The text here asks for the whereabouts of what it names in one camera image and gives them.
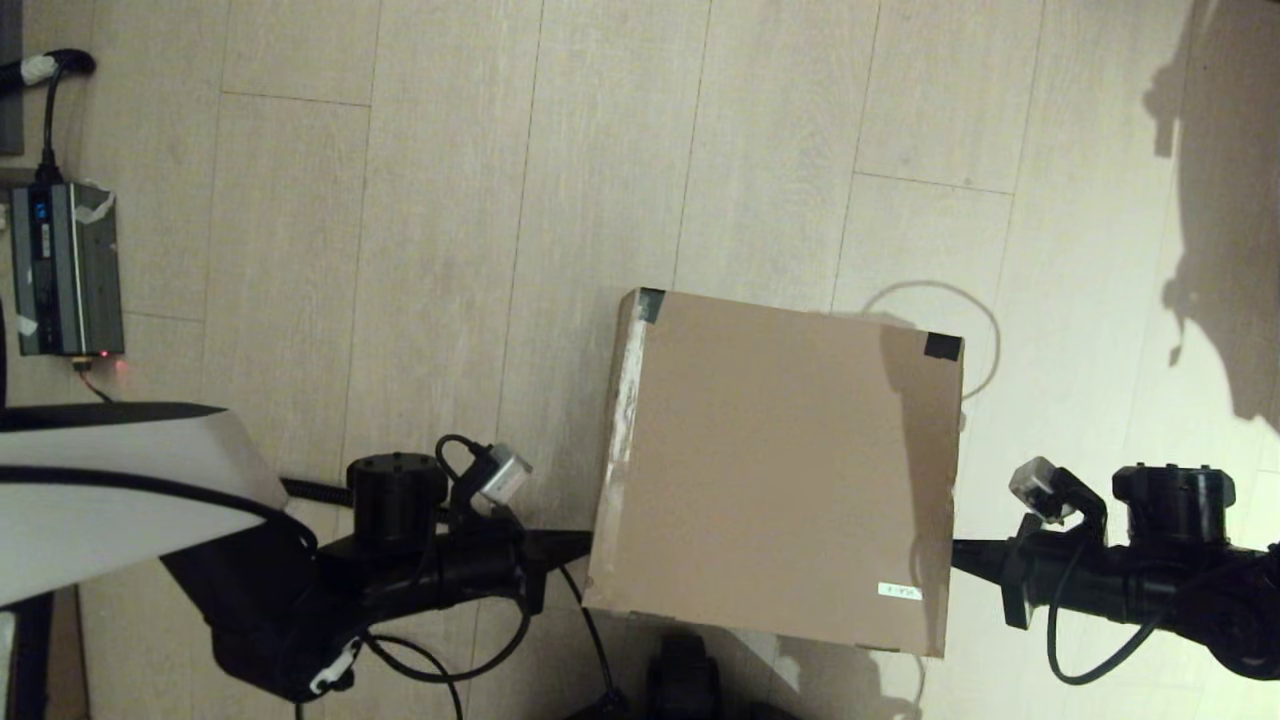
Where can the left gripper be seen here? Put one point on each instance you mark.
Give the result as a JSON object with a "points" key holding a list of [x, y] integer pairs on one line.
{"points": [[470, 570]]}

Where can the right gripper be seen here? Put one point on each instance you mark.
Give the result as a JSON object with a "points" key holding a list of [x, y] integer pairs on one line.
{"points": [[1080, 580]]}

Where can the brown cardboard shoe box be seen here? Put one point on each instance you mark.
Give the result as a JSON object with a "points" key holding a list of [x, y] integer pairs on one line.
{"points": [[780, 460]]}

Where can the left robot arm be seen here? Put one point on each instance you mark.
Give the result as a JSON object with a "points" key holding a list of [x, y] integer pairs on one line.
{"points": [[100, 490]]}

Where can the black ridged robot part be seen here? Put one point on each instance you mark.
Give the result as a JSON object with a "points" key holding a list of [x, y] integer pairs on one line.
{"points": [[683, 680]]}

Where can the grey power supply unit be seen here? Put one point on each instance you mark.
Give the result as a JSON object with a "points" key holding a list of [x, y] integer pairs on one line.
{"points": [[68, 280]]}

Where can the dark flat panel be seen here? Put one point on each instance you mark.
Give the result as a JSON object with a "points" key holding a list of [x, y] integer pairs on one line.
{"points": [[10, 80]]}

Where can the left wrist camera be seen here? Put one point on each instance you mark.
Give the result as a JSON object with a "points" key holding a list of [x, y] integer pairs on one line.
{"points": [[503, 475]]}

